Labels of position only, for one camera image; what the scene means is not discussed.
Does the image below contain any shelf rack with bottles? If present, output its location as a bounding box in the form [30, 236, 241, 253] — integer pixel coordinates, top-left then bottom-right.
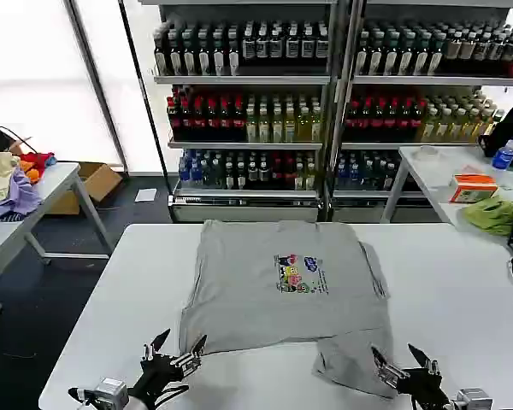
[329, 0, 513, 224]
[137, 0, 339, 224]

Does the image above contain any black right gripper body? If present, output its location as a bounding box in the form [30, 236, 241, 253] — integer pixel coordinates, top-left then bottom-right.
[394, 367, 453, 409]

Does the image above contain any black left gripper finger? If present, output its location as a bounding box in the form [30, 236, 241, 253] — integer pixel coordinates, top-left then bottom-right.
[169, 334, 208, 378]
[142, 328, 172, 363]

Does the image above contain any clear tape roll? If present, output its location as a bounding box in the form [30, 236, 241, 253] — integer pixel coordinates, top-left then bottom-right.
[411, 144, 444, 161]

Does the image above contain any green cloth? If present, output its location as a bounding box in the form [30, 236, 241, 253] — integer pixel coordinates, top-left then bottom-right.
[461, 195, 513, 237]

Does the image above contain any person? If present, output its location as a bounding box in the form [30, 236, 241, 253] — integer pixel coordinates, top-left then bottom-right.
[477, 83, 513, 170]

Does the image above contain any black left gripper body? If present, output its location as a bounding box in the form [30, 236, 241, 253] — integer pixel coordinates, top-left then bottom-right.
[129, 355, 186, 401]

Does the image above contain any black slanted pole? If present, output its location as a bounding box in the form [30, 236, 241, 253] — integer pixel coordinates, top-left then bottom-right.
[117, 0, 175, 224]

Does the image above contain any red cloth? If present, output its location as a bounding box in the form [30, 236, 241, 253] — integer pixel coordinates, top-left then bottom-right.
[18, 150, 56, 174]

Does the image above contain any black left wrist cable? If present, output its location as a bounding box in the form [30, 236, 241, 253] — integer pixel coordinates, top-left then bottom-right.
[150, 381, 190, 409]

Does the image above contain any white desk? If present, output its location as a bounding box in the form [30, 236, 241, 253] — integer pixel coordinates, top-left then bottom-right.
[379, 145, 513, 249]

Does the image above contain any brown cardboard box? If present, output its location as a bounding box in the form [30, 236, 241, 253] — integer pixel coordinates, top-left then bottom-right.
[45, 161, 124, 216]

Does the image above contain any grey window frame post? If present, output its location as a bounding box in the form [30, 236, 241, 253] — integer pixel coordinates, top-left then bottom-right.
[62, 0, 130, 173]

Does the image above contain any purple cloth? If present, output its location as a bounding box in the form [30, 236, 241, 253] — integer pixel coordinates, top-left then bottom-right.
[0, 165, 44, 222]

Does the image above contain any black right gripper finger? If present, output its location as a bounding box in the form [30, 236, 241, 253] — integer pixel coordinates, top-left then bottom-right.
[407, 342, 442, 378]
[369, 344, 410, 389]

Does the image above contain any orange tissue box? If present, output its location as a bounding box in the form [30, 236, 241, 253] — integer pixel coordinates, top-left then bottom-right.
[447, 172, 500, 204]

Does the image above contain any grey printed polo shirt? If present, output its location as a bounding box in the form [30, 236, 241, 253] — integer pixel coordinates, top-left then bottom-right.
[178, 218, 397, 401]

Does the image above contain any blue-label water bottle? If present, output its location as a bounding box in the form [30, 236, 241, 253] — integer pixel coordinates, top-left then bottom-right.
[490, 138, 513, 173]

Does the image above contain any white side table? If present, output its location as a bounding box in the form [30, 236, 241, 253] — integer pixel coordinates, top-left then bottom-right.
[0, 161, 115, 318]

